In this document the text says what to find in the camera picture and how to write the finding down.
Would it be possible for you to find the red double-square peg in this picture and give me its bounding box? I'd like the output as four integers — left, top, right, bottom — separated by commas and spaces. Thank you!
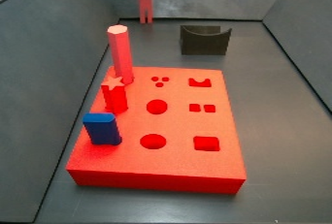
140, 0, 153, 23

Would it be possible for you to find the red foam peg board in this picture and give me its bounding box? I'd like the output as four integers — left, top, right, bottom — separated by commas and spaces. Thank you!
66, 67, 247, 194

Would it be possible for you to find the red star peg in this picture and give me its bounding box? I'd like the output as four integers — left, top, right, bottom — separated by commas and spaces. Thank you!
102, 77, 129, 114

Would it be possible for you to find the blue rounded block peg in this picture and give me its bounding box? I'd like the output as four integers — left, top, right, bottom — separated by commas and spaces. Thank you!
84, 112, 122, 145

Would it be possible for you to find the black curved-top block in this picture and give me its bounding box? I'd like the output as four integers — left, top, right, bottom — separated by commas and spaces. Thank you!
181, 25, 232, 55

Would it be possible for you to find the pink octagonal tall peg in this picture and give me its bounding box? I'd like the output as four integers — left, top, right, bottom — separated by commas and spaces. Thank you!
106, 24, 135, 84

